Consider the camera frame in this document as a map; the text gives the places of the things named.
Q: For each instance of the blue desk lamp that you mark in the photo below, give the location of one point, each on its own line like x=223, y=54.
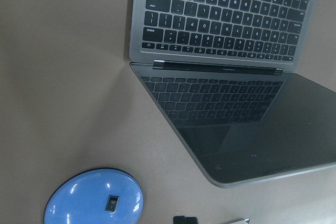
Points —
x=104, y=195

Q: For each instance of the grey laptop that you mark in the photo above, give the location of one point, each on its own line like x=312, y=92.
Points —
x=222, y=72

